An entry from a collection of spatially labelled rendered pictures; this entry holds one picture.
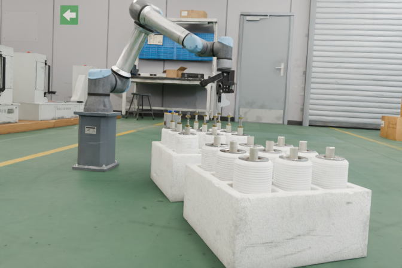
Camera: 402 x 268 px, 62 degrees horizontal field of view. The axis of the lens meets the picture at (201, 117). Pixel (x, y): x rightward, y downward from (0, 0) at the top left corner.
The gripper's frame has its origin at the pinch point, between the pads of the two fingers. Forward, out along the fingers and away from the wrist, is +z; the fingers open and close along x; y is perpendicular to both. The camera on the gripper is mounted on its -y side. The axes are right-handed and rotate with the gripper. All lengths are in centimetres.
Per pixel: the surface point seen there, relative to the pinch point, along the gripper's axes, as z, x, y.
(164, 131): 11.0, -9.5, -25.1
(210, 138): 10.7, -30.1, -6.4
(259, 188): 15, -86, -1
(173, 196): 32, -38, -20
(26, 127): 32, 174, -161
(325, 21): -160, 438, 255
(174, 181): 27, -38, -20
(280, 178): 14, -81, 5
